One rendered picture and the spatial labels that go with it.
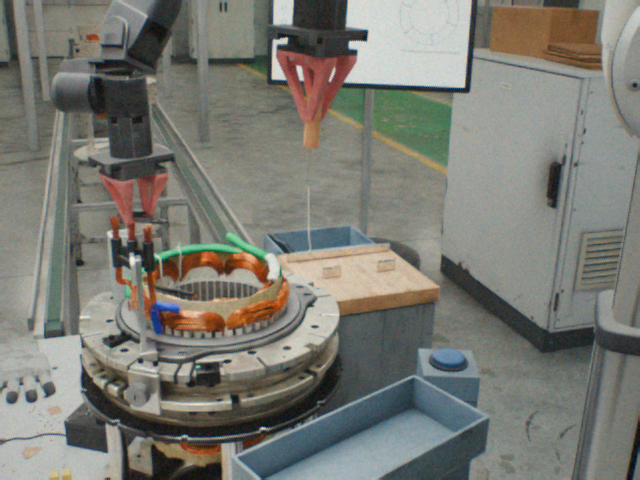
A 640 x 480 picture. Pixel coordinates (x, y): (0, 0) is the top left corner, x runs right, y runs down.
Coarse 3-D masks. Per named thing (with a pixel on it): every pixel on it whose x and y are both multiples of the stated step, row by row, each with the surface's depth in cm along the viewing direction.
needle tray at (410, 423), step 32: (416, 384) 82; (352, 416) 77; (384, 416) 80; (416, 416) 81; (448, 416) 79; (480, 416) 75; (256, 448) 69; (288, 448) 71; (320, 448) 75; (352, 448) 75; (384, 448) 76; (416, 448) 76; (448, 448) 71; (480, 448) 75
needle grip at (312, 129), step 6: (318, 114) 78; (318, 120) 79; (306, 126) 79; (312, 126) 79; (318, 126) 79; (306, 132) 79; (312, 132) 79; (318, 132) 79; (306, 138) 79; (312, 138) 79; (318, 138) 80; (306, 144) 79; (312, 144) 79; (318, 144) 80
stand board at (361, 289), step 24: (288, 264) 114; (312, 264) 114; (360, 264) 114; (408, 264) 115; (336, 288) 105; (360, 288) 105; (384, 288) 105; (408, 288) 106; (432, 288) 106; (360, 312) 103
